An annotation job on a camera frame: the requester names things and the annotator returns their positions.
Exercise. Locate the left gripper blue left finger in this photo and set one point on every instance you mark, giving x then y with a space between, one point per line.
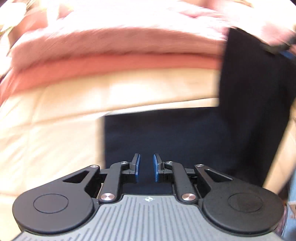
131 170

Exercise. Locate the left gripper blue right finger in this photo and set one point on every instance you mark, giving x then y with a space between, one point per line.
162 170

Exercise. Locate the black pants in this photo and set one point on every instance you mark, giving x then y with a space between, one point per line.
250 135

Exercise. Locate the salmon pink bed sheet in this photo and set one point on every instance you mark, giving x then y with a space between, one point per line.
50 72

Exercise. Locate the pink fluffy blanket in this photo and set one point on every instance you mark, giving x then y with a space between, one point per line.
175 32

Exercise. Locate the cream leather bed frame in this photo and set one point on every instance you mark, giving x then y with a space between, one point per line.
48 132

